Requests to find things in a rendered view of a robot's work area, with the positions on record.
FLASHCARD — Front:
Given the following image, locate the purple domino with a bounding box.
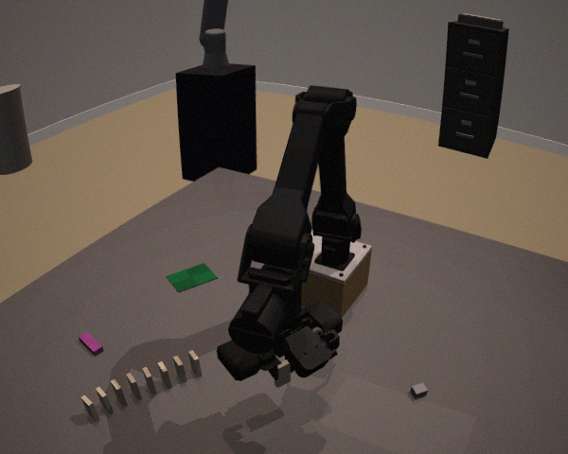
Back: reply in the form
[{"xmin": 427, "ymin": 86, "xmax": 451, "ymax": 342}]
[{"xmin": 78, "ymin": 331, "xmax": 104, "ymax": 356}]

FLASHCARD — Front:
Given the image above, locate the beige domino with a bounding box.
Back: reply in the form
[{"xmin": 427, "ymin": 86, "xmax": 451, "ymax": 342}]
[
  {"xmin": 126, "ymin": 373, "xmax": 142, "ymax": 401},
  {"xmin": 81, "ymin": 395, "xmax": 100, "ymax": 422},
  {"xmin": 96, "ymin": 387, "xmax": 114, "ymax": 414},
  {"xmin": 142, "ymin": 367, "xmax": 157, "ymax": 395},
  {"xmin": 188, "ymin": 350, "xmax": 203, "ymax": 377},
  {"xmin": 111, "ymin": 379, "xmax": 128, "ymax": 408},
  {"xmin": 157, "ymin": 361, "xmax": 172, "ymax": 389},
  {"xmin": 275, "ymin": 360, "xmax": 292, "ymax": 387},
  {"xmin": 173, "ymin": 356, "xmax": 186, "ymax": 383}
]

